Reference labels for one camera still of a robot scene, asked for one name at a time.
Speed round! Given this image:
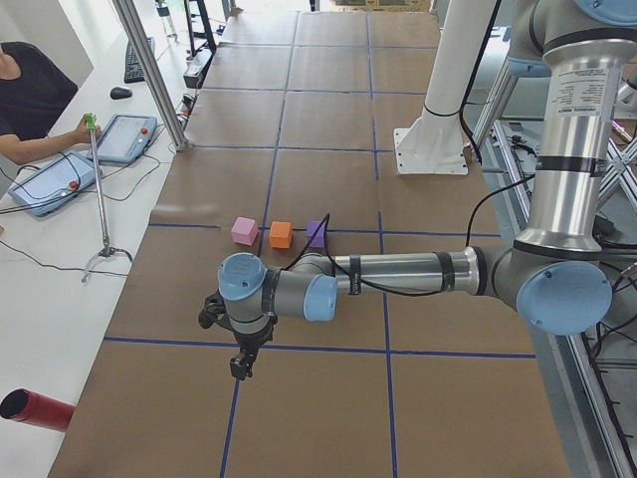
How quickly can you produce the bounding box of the lower teach pendant tablet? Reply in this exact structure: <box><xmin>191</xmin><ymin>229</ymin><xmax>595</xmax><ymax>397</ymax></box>
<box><xmin>3</xmin><ymin>150</ymin><xmax>96</xmax><ymax>217</ymax></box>

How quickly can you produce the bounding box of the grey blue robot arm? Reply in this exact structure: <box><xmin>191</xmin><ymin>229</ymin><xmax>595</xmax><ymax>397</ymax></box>
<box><xmin>207</xmin><ymin>1</ymin><xmax>636</xmax><ymax>379</ymax></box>

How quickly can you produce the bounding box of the purple foam cube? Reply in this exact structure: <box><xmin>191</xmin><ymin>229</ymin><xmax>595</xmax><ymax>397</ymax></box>
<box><xmin>306</xmin><ymin>220</ymin><xmax>326</xmax><ymax>249</ymax></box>

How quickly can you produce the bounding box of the orange foam cube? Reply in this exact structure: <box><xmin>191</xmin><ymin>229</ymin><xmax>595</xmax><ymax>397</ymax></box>
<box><xmin>269</xmin><ymin>221</ymin><xmax>294</xmax><ymax>249</ymax></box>

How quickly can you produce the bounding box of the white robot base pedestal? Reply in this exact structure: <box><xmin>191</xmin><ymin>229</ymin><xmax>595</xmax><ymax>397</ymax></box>
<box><xmin>394</xmin><ymin>0</ymin><xmax>499</xmax><ymax>175</ymax></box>

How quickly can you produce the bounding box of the person in black shirt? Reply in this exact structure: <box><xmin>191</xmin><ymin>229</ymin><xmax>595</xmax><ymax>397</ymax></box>
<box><xmin>1</xmin><ymin>41</ymin><xmax>79</xmax><ymax>165</ymax></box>

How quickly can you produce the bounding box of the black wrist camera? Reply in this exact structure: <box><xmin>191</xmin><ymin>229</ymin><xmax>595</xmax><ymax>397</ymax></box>
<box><xmin>198</xmin><ymin>292</ymin><xmax>232</xmax><ymax>331</ymax></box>

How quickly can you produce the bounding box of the grabber stick green handle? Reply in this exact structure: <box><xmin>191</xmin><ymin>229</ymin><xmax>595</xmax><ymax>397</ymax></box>
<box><xmin>82</xmin><ymin>113</ymin><xmax>132</xmax><ymax>283</ymax></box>

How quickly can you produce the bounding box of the pink foam cube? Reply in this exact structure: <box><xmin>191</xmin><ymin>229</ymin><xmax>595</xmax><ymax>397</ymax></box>
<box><xmin>231</xmin><ymin>216</ymin><xmax>259</xmax><ymax>246</ymax></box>

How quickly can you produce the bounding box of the teach pendant tablet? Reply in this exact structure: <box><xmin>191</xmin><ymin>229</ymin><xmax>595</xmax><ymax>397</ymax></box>
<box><xmin>3</xmin><ymin>150</ymin><xmax>96</xmax><ymax>217</ymax></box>
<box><xmin>97</xmin><ymin>114</ymin><xmax>157</xmax><ymax>164</ymax></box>

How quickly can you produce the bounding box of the person's right hand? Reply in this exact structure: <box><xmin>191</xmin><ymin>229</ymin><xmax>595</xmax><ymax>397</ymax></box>
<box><xmin>72</xmin><ymin>118</ymin><xmax>102</xmax><ymax>144</ymax></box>

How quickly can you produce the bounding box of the aluminium frame rail right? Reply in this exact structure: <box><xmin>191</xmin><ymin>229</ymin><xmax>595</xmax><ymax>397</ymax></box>
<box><xmin>472</xmin><ymin>59</ymin><xmax>637</xmax><ymax>478</ymax></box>

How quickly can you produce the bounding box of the upper teach pendant tablet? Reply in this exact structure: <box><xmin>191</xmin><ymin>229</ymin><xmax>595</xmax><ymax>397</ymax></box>
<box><xmin>97</xmin><ymin>114</ymin><xmax>157</xmax><ymax>164</ymax></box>

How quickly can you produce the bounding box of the black computer mouse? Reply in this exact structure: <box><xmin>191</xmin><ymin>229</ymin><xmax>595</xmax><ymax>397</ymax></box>
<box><xmin>109</xmin><ymin>87</ymin><xmax>132</xmax><ymax>100</ymax></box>

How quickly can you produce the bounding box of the black keyboard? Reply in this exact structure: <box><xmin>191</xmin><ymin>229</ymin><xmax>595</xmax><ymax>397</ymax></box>
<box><xmin>123</xmin><ymin>41</ymin><xmax>144</xmax><ymax>84</ymax></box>

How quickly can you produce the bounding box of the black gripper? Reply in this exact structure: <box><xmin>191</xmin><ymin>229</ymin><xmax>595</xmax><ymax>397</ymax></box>
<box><xmin>230</xmin><ymin>318</ymin><xmax>277</xmax><ymax>380</ymax></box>

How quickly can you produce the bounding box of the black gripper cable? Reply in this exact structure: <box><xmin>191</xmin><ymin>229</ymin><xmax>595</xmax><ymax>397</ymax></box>
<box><xmin>283</xmin><ymin>173</ymin><xmax>538</xmax><ymax>298</ymax></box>

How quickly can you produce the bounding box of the aluminium frame post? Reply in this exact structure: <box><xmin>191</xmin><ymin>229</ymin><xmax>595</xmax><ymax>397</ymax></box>
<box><xmin>112</xmin><ymin>0</ymin><xmax>188</xmax><ymax>151</ymax></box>

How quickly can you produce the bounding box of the red cylinder tube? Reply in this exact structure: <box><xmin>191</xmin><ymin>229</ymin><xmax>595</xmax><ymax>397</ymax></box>
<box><xmin>1</xmin><ymin>388</ymin><xmax>76</xmax><ymax>432</ymax></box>

